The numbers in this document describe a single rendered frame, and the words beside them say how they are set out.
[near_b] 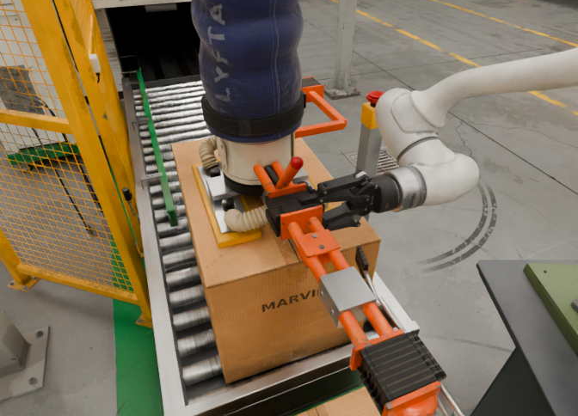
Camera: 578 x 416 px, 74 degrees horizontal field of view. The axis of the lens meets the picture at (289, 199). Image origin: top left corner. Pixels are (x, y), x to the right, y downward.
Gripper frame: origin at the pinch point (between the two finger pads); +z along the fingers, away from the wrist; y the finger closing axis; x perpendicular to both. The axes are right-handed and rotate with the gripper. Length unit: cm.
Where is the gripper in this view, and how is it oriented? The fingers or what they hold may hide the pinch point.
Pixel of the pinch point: (298, 214)
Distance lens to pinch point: 73.9
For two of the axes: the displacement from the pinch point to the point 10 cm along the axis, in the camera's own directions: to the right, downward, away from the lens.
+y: -0.1, 7.9, 6.2
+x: -3.7, -5.8, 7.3
